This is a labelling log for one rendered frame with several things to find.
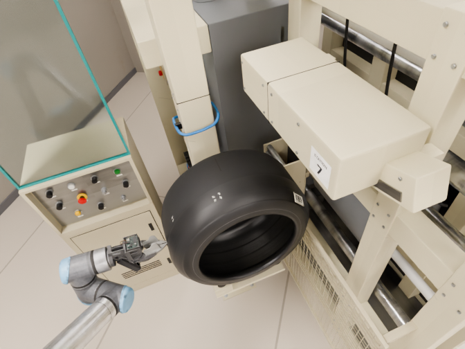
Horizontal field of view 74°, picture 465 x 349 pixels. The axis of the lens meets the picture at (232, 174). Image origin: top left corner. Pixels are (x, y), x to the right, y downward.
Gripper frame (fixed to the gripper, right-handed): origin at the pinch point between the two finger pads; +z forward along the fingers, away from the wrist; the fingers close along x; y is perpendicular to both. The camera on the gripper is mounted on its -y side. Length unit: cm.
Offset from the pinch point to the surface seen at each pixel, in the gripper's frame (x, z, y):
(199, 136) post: 28.3, 24.6, 26.5
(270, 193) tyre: -9.8, 39.3, 25.0
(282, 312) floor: -3, 66, -117
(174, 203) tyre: 4.8, 7.5, 16.8
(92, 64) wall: 361, -35, -73
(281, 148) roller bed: 40, 73, -2
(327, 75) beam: -1, 58, 62
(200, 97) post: 28, 26, 44
